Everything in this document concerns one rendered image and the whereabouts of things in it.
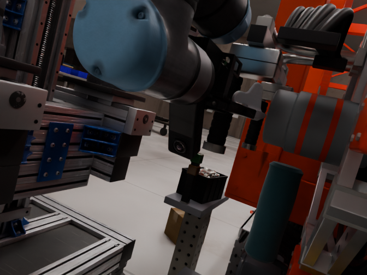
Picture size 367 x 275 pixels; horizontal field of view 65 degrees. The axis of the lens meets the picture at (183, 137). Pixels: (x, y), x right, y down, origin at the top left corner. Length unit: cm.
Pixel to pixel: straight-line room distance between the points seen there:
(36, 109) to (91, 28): 45
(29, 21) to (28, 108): 36
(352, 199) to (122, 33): 34
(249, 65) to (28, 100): 44
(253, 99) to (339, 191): 18
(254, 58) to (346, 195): 26
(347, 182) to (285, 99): 28
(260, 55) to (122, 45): 34
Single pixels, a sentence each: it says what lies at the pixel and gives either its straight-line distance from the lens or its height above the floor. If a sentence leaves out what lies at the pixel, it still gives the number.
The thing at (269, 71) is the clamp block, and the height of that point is 91.
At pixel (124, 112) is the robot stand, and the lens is 100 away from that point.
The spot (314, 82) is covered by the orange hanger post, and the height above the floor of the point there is 141.
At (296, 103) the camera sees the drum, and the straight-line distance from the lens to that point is 64.
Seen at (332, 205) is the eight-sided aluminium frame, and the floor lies 74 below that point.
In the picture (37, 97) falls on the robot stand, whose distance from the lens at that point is 68.
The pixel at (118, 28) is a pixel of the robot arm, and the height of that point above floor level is 85.
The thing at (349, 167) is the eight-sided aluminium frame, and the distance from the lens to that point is 43.
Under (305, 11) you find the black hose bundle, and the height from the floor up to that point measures 102.
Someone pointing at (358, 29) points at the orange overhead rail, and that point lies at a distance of 707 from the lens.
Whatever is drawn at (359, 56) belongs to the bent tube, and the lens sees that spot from 68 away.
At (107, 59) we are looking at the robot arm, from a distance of 23.
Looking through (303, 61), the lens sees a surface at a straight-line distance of 75.
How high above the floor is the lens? 81
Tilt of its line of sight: 5 degrees down
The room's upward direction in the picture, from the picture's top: 15 degrees clockwise
